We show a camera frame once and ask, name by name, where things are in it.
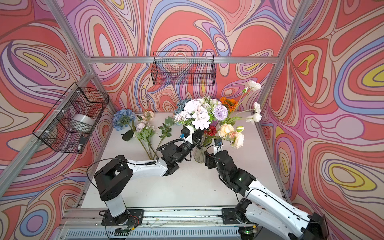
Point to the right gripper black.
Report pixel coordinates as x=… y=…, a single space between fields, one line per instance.
x=209 y=160

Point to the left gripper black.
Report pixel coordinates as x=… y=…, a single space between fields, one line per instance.
x=195 y=142

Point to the red gerbera flower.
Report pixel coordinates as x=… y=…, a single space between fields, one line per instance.
x=210 y=131

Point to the clear glass vase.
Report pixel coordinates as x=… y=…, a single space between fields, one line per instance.
x=201 y=155

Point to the lilac pink hydrangea stem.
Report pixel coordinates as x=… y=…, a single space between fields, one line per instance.
x=202 y=112

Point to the cream white flower spray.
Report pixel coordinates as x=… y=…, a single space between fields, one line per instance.
x=228 y=130

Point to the orange gerbera flower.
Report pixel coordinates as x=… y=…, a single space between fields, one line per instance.
x=230 y=104

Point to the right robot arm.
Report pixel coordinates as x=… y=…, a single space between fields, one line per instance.
x=260 y=206

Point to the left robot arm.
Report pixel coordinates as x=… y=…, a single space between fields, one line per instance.
x=113 y=177

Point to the blue hydrangea flower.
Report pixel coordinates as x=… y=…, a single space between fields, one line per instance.
x=123 y=119

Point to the white tape roll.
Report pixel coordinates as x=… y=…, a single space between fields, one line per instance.
x=81 y=124

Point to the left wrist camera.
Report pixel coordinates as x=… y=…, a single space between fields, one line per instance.
x=187 y=134

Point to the black wire basket back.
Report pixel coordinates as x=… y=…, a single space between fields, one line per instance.
x=184 y=68

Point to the black wire basket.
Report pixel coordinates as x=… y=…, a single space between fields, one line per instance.
x=54 y=131
x=184 y=68

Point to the black wire basket left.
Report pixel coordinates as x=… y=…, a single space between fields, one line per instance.
x=54 y=131

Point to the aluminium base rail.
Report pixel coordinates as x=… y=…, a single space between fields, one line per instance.
x=194 y=223

